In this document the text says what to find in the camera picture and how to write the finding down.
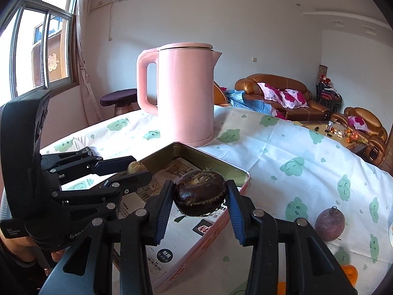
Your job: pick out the plain brown leather armchair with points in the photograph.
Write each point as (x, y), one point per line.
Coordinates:
(218, 96)

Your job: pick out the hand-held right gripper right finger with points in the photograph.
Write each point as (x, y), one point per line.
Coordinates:
(235, 215)

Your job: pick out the person's left hand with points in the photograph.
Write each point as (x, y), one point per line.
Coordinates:
(58, 254)

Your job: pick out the pink tin box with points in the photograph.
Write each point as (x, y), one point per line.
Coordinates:
(190, 261)

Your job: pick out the small beige longan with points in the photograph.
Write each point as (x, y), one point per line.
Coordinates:
(137, 167)

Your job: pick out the brown leather armchair with pillow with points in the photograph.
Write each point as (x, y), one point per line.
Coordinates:
(368, 119)

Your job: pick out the cluttered coffee table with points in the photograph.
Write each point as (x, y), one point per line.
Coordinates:
(316, 127)

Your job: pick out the stacked dark chairs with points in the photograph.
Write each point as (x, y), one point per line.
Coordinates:
(330, 96)

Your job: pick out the blue plaid cloth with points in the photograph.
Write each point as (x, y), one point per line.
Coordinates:
(245, 100)

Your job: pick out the window with metal frame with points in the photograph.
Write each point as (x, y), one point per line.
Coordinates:
(58, 52)

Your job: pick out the small floral pink pillow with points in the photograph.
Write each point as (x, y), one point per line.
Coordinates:
(357, 123)

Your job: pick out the tall patterned vase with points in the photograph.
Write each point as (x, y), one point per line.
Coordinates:
(322, 73)

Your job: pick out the purple beetroot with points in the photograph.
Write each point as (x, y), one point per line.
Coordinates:
(330, 225)

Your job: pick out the pale curtain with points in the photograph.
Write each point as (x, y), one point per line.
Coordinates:
(87, 67)

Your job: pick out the orange tangerine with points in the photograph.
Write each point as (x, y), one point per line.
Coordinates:
(350, 275)
(281, 289)

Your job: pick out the white cloud-print tablecloth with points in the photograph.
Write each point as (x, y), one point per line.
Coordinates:
(276, 147)

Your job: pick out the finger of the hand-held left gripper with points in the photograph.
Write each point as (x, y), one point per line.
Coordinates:
(113, 164)
(135, 182)

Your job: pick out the long brown leather sofa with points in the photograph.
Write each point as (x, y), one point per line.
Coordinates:
(276, 81)

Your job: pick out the newspaper sheet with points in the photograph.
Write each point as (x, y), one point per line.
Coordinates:
(184, 236)

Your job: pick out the stool with purple cushion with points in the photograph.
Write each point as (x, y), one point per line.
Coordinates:
(119, 96)

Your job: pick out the dark whole water chestnut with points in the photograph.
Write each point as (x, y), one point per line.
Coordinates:
(196, 190)

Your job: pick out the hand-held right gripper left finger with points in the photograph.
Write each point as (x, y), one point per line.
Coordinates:
(162, 215)

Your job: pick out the pink electric kettle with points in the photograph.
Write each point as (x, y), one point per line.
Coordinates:
(184, 98)

